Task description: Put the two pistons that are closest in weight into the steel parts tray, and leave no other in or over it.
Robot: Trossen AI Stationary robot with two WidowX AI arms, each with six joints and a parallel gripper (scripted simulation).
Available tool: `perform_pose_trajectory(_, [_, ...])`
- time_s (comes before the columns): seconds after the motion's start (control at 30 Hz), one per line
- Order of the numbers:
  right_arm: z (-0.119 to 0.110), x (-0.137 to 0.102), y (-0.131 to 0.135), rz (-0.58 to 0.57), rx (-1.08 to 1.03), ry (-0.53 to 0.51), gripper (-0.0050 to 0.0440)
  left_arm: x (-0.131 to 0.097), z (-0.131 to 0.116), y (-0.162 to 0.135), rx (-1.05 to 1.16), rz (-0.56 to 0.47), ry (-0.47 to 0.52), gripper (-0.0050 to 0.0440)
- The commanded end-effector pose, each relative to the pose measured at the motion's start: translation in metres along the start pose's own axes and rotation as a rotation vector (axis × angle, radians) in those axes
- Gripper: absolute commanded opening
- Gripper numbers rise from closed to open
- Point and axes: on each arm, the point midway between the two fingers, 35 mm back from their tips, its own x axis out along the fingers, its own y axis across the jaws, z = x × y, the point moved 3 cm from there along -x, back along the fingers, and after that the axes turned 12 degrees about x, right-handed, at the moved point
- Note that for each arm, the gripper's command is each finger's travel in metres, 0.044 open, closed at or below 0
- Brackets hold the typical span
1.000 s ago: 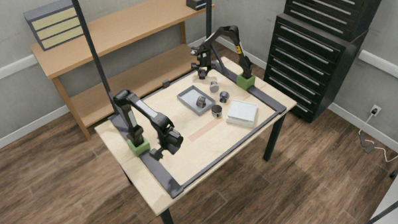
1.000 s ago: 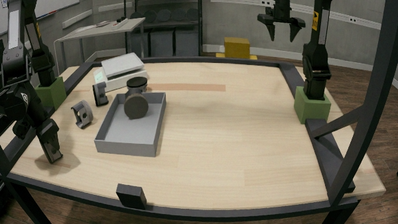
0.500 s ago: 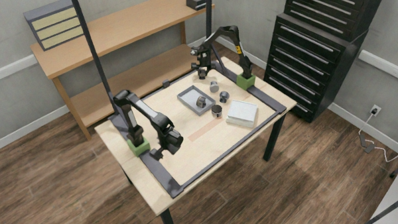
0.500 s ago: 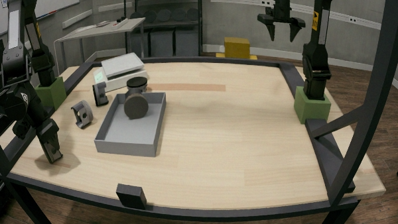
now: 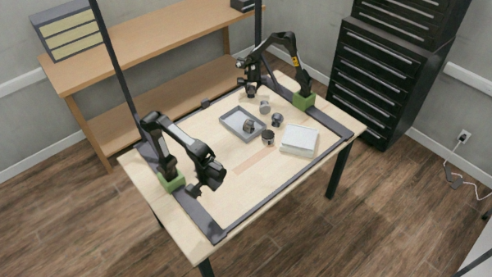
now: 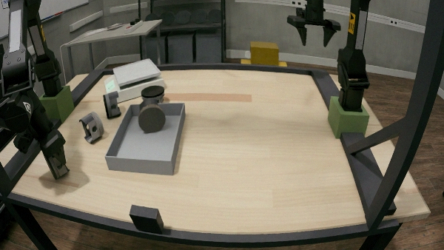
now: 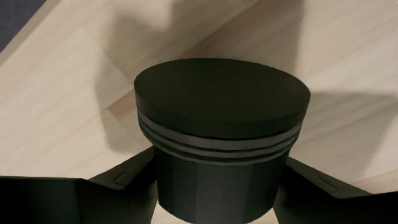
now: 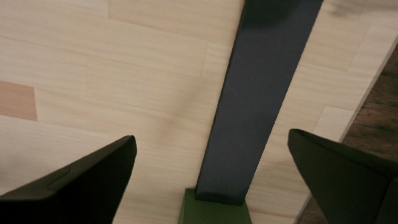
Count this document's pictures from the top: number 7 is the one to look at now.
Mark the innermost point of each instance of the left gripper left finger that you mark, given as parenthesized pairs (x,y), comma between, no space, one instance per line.
(124,194)

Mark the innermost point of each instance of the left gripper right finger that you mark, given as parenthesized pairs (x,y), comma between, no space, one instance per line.
(307,196)

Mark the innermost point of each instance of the grey metal piston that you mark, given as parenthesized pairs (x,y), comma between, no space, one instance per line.
(222,131)

